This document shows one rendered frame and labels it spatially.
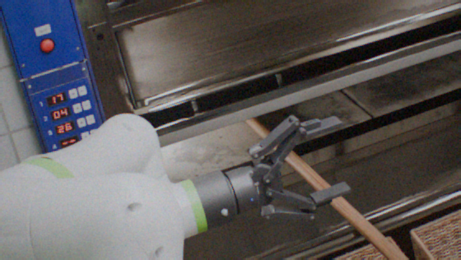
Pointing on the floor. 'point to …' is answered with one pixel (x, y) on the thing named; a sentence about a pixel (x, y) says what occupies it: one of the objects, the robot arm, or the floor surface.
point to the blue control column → (30, 13)
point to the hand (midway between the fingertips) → (337, 156)
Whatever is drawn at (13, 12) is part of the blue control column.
